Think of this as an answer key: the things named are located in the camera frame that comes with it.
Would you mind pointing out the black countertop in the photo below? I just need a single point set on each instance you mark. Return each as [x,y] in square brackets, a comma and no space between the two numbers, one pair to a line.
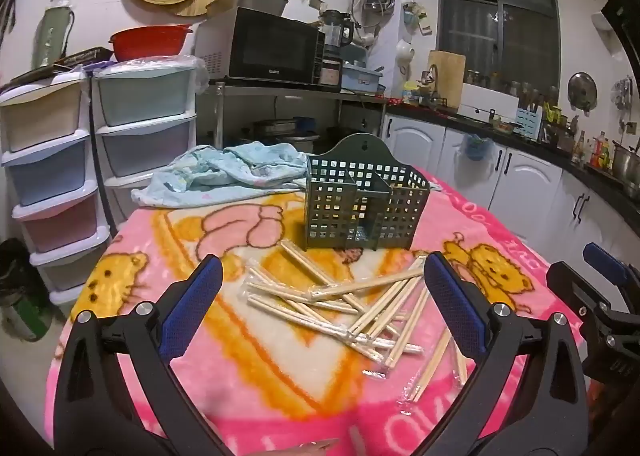
[580,164]

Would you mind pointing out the white kitchen cabinets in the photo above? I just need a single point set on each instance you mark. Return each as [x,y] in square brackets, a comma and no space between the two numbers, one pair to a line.
[530,176]

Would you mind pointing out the row of spice jars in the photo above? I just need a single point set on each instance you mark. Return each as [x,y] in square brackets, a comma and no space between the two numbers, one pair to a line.
[515,86]

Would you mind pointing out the black range hood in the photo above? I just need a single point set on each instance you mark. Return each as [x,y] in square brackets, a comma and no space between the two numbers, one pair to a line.
[625,21]

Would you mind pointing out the grain storage jar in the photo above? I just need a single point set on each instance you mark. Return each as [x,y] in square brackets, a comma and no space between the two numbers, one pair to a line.
[330,72]

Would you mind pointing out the small food bowl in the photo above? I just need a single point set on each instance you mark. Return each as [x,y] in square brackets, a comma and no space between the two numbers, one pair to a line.
[502,127]

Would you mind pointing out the white kettle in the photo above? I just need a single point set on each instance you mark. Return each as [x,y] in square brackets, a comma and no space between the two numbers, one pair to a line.
[405,51]

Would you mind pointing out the drawer unit with cream drawer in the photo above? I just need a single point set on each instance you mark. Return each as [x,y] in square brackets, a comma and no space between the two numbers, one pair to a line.
[45,121]

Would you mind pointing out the steel cooking pot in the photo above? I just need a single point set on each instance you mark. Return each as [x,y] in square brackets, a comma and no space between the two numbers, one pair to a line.
[302,142]

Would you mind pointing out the grey green hanging bottle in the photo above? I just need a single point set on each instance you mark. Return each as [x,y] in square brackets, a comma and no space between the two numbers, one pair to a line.
[50,36]

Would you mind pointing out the green plastic utensil basket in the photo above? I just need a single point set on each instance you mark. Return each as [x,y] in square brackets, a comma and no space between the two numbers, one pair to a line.
[350,206]

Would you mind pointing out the pink printed blanket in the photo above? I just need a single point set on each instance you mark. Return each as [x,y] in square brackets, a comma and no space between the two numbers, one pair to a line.
[250,376]

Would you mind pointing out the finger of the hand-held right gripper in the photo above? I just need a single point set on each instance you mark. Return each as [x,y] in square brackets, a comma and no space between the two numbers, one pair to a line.
[607,263]
[570,281]

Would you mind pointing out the hanging steel utensils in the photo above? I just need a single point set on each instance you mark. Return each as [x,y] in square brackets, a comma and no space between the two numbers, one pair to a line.
[622,91]

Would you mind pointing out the dark flat tray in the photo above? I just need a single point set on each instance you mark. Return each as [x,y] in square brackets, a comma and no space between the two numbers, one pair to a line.
[75,59]

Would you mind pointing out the dark green floor container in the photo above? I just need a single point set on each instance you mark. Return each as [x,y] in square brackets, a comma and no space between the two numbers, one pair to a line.
[22,306]

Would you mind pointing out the wooden cutting board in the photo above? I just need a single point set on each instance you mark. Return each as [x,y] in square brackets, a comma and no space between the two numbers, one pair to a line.
[447,79]

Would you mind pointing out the drawer unit with teal drawer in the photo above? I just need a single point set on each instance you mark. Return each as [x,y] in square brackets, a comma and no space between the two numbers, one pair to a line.
[145,96]

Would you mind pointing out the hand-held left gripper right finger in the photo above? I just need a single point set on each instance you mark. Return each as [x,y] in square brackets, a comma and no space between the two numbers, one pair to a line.
[452,301]

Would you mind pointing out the white storage box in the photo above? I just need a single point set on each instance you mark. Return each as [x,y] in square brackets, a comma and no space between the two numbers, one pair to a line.
[487,99]

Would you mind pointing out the black blender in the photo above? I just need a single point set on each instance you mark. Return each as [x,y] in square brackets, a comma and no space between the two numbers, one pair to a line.
[335,31]

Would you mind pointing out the metal faucet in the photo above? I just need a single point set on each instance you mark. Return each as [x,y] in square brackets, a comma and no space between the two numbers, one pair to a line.
[432,71]

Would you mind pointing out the red plastic basin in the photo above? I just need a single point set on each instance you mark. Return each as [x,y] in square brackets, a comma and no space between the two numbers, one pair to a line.
[150,44]

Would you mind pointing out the light blue towel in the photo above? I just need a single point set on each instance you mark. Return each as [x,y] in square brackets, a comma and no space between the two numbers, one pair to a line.
[210,176]

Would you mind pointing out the steel stock pot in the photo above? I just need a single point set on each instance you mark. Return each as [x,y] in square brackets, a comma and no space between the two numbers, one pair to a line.
[627,164]

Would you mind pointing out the hanging steel pot lid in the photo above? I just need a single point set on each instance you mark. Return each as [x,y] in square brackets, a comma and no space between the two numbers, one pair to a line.
[582,91]

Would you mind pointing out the blue plastic bag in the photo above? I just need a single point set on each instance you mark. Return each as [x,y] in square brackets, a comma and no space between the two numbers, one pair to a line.
[476,147]

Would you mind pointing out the dark window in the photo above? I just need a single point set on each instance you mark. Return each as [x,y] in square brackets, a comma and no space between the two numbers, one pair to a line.
[500,11]

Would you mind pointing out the metal shelf rack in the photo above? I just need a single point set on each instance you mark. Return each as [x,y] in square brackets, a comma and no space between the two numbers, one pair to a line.
[300,89]

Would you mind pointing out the green wall holder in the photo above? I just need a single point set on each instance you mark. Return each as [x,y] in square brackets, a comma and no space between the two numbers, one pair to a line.
[415,16]

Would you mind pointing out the hanging steel bowl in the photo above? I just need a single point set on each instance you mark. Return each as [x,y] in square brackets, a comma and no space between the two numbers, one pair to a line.
[378,4]

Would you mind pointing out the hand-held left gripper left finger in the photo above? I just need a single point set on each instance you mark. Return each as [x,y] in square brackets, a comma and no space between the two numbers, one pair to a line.
[197,296]

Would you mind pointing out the row of sauce bottles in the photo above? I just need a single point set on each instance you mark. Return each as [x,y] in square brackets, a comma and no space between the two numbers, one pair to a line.
[602,151]

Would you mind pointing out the black microwave oven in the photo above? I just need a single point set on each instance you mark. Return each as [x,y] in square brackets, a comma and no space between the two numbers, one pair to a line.
[265,49]

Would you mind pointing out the pile of chopsticks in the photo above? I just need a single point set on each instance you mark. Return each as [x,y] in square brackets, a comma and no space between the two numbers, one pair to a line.
[320,293]

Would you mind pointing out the light blue knife block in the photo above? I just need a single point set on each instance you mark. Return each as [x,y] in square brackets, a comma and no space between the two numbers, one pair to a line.
[529,122]

